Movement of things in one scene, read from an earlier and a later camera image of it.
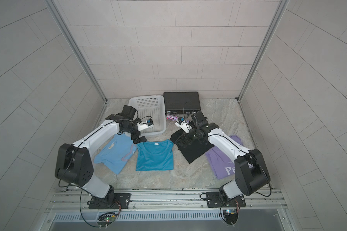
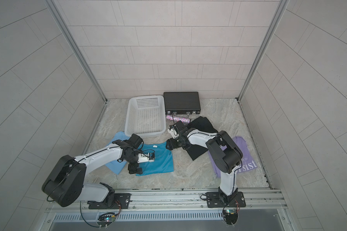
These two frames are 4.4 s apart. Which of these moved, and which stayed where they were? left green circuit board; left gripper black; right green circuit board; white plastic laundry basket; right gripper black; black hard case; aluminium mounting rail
Moved: right gripper black; left gripper black
Stayed: left green circuit board; aluminium mounting rail; black hard case; right green circuit board; white plastic laundry basket
